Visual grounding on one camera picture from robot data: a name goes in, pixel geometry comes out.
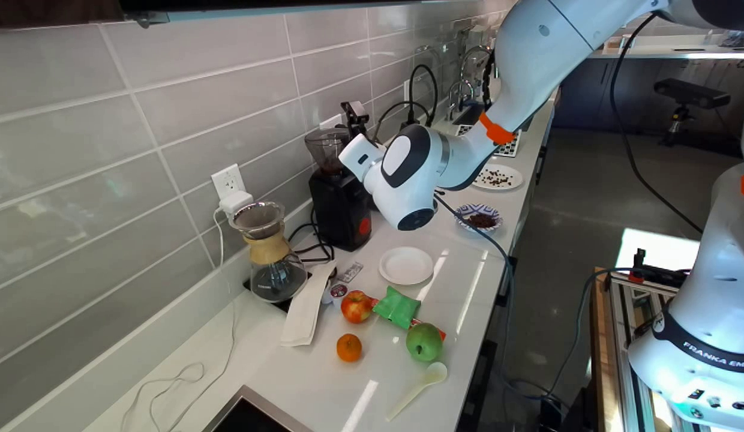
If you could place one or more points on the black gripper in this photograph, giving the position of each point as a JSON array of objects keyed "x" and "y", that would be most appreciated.
[{"x": 357, "y": 121}]

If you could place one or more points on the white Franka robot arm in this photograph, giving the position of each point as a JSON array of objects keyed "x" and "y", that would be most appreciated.
[{"x": 542, "y": 40}]

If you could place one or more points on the white paper plate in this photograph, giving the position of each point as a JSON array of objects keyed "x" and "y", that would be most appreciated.
[{"x": 501, "y": 179}]

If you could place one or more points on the black coffee grinder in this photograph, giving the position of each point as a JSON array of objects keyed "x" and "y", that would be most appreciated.
[{"x": 339, "y": 207}]

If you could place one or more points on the chrome sink faucet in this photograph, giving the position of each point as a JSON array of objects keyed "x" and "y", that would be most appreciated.
[{"x": 469, "y": 64}]

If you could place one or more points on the white charger plug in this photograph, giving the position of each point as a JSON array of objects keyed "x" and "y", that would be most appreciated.
[{"x": 238, "y": 202}]

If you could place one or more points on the glass pour-over carafe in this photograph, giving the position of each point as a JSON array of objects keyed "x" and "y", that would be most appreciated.
[{"x": 267, "y": 241}]

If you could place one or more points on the checkered dish drying mat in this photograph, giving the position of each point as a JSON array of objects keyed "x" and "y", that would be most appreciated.
[{"x": 511, "y": 145}]

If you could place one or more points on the patterned bowl of coffee beans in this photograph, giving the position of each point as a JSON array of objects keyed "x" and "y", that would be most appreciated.
[{"x": 478, "y": 218}]

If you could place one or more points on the small snack packets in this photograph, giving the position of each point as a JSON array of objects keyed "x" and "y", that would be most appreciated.
[{"x": 344, "y": 278}]

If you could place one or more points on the red apple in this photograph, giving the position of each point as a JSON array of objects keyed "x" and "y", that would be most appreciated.
[{"x": 357, "y": 309}]

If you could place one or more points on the white folded towel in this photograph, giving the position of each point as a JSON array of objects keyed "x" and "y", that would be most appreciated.
[{"x": 304, "y": 314}]

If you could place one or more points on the black kitchen scale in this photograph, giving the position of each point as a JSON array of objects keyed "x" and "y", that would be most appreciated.
[{"x": 265, "y": 298}]

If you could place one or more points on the orange fruit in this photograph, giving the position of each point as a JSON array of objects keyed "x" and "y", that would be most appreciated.
[{"x": 349, "y": 346}]

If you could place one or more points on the green apple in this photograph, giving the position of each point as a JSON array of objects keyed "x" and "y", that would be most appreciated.
[{"x": 425, "y": 344}]

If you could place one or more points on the white plastic spoon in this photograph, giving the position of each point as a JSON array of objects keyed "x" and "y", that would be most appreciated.
[{"x": 433, "y": 376}]

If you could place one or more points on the black cooktop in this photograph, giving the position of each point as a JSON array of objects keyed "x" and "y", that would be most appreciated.
[{"x": 253, "y": 417}]

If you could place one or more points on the dark upper cabinet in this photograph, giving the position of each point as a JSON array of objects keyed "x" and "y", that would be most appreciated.
[{"x": 51, "y": 10}]

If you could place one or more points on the white flat panel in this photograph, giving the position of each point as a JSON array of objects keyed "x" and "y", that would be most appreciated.
[{"x": 657, "y": 244}]

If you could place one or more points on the metal equipment cart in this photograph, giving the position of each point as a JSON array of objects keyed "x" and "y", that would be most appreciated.
[{"x": 608, "y": 344}]

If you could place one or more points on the white wall outlet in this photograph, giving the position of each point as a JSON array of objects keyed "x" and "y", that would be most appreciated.
[
  {"x": 224, "y": 181},
  {"x": 331, "y": 121}
]

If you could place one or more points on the black camera on stand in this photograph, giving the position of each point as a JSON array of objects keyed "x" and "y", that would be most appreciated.
[{"x": 689, "y": 93}]

